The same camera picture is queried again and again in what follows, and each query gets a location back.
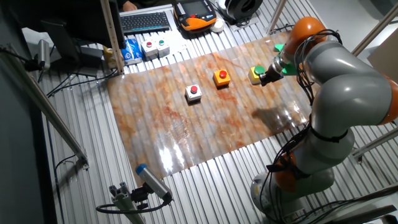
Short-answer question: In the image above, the white computer mouse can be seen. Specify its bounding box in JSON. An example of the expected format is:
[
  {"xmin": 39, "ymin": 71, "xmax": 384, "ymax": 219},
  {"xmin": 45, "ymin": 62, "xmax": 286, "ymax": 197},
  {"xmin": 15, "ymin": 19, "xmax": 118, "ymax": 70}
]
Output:
[{"xmin": 210, "ymin": 17, "xmax": 225, "ymax": 34}]

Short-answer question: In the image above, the black keyboard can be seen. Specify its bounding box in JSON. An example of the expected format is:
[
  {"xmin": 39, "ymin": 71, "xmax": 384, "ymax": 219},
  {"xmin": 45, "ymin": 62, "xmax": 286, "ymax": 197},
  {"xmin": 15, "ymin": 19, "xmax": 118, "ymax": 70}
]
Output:
[{"xmin": 119, "ymin": 11, "xmax": 172, "ymax": 35}]

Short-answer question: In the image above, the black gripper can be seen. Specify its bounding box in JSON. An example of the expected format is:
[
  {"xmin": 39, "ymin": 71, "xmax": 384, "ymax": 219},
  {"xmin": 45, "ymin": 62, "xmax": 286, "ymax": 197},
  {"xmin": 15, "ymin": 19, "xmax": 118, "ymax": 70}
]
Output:
[{"xmin": 259, "ymin": 66, "xmax": 285, "ymax": 87}]

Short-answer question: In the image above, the grey camera blue cap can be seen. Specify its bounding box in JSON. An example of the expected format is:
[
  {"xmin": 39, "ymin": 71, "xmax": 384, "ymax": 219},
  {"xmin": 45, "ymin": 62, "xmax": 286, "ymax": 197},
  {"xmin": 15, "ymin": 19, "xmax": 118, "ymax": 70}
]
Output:
[{"xmin": 135, "ymin": 163, "xmax": 174, "ymax": 203}]

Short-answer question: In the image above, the marble pattern mat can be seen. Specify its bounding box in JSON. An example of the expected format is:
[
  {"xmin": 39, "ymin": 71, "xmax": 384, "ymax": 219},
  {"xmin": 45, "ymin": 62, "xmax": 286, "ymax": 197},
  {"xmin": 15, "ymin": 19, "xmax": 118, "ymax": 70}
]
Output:
[{"xmin": 107, "ymin": 30, "xmax": 313, "ymax": 187}]

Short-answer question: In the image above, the red button grey box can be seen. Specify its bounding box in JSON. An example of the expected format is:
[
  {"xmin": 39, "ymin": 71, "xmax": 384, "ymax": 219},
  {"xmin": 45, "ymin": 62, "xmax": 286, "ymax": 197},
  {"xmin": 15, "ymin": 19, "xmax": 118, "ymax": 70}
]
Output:
[{"xmin": 184, "ymin": 84, "xmax": 203, "ymax": 104}]

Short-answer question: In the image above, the brown cardboard panel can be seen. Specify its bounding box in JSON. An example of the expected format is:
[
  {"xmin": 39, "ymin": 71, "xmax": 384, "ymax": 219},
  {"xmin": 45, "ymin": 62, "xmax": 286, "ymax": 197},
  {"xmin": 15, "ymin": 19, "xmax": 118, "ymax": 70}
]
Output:
[{"xmin": 366, "ymin": 27, "xmax": 398, "ymax": 75}]

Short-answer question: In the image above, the aluminium profile camera stand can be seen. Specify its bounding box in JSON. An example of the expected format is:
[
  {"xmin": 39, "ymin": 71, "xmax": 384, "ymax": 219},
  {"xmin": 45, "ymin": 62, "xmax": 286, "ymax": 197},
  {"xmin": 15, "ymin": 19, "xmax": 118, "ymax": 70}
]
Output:
[{"xmin": 108, "ymin": 182, "xmax": 147, "ymax": 224}]

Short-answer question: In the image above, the person's right hand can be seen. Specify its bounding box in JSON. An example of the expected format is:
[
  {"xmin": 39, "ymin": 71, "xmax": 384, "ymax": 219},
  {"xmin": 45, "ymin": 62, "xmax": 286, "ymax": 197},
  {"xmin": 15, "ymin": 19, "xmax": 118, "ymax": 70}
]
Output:
[{"xmin": 122, "ymin": 0, "xmax": 139, "ymax": 12}]

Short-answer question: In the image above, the green button white box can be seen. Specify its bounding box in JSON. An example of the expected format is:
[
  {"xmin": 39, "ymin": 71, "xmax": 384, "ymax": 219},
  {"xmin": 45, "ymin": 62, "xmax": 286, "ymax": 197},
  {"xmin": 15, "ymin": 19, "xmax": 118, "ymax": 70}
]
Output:
[{"xmin": 155, "ymin": 37, "xmax": 171, "ymax": 58}]

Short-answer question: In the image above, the grey diagonal frame beam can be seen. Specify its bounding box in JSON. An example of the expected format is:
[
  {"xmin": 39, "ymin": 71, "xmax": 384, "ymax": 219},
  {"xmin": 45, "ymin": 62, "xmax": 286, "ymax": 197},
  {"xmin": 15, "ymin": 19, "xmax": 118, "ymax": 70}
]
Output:
[{"xmin": 0, "ymin": 43, "xmax": 90, "ymax": 170}]

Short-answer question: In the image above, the black round spool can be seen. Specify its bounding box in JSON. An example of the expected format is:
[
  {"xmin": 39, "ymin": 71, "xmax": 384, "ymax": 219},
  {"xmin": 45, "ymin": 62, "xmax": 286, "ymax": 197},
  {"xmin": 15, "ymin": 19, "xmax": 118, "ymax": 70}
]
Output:
[{"xmin": 224, "ymin": 0, "xmax": 264, "ymax": 21}]

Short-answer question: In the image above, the black camera cable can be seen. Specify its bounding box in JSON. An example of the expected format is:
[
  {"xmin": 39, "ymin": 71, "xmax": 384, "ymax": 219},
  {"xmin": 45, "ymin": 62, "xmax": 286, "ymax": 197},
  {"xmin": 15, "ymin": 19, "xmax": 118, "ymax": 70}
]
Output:
[{"xmin": 95, "ymin": 198, "xmax": 171, "ymax": 215}]

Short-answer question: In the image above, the beige upright frame post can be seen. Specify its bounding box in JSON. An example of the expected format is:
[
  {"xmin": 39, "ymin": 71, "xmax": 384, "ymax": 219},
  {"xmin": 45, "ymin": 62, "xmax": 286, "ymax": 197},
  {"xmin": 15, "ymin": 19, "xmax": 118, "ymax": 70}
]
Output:
[{"xmin": 99, "ymin": 0, "xmax": 126, "ymax": 75}]

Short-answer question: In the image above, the red button white box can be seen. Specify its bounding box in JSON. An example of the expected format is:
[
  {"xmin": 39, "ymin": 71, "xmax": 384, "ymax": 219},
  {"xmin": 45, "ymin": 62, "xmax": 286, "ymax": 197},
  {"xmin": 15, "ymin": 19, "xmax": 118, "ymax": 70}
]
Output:
[{"xmin": 140, "ymin": 39, "xmax": 159, "ymax": 62}]

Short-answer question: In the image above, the orange black teach pendant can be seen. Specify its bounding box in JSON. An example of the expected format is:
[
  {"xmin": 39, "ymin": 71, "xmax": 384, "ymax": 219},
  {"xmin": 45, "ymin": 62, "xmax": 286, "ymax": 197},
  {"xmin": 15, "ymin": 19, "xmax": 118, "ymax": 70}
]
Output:
[{"xmin": 173, "ymin": 0, "xmax": 218, "ymax": 32}]

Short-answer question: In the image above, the black desk cable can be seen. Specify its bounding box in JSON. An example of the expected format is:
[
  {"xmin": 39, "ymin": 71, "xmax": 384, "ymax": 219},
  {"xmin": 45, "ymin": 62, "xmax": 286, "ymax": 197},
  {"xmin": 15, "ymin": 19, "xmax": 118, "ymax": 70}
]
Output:
[{"xmin": 46, "ymin": 67, "xmax": 119, "ymax": 98}]

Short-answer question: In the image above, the aluminium frame post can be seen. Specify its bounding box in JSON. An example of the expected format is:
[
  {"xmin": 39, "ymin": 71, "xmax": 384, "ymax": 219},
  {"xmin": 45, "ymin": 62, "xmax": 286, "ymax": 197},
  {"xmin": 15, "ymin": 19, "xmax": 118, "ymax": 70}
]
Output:
[
  {"xmin": 266, "ymin": 0, "xmax": 287, "ymax": 34},
  {"xmin": 351, "ymin": 2, "xmax": 398, "ymax": 57}
]

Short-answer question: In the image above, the grey flat plate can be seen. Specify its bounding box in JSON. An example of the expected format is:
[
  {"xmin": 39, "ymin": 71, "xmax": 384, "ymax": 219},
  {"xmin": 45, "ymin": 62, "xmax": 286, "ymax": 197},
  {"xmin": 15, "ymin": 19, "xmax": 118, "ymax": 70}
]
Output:
[{"xmin": 231, "ymin": 17, "xmax": 261, "ymax": 32}]

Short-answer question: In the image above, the silver cylindrical camera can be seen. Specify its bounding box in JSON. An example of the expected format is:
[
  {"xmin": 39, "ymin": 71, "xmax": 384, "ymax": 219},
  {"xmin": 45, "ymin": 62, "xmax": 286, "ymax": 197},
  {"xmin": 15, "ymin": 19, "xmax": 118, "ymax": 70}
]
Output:
[{"xmin": 37, "ymin": 39, "xmax": 52, "ymax": 71}]

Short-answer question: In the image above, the green button yellow box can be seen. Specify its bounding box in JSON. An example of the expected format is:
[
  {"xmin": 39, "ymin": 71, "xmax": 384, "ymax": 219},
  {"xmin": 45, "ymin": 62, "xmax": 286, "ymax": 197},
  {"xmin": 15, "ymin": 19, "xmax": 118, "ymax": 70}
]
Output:
[{"xmin": 248, "ymin": 65, "xmax": 267, "ymax": 86}]

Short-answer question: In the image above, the black computer monitor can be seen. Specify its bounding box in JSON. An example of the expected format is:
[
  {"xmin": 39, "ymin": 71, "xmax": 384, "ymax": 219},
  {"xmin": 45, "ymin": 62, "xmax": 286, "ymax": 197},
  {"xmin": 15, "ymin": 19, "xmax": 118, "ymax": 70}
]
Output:
[{"xmin": 6, "ymin": 0, "xmax": 126, "ymax": 78}]

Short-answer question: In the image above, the aluminium frame beam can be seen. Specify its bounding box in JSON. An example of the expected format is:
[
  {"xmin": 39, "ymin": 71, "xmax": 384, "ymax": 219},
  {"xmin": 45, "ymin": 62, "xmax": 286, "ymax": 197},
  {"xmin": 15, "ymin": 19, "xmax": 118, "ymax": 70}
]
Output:
[{"xmin": 352, "ymin": 127, "xmax": 398, "ymax": 165}]

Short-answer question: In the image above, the red button orange box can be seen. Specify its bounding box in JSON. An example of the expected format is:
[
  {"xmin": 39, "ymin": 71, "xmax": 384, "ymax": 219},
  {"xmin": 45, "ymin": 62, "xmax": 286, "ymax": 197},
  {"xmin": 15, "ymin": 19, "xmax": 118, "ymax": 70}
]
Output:
[{"xmin": 212, "ymin": 68, "xmax": 232, "ymax": 88}]

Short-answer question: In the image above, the yellow packet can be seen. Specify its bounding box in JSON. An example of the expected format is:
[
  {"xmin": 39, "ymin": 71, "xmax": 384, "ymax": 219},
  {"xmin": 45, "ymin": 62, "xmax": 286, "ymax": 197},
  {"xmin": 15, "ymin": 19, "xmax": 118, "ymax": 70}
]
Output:
[{"xmin": 102, "ymin": 45, "xmax": 125, "ymax": 70}]

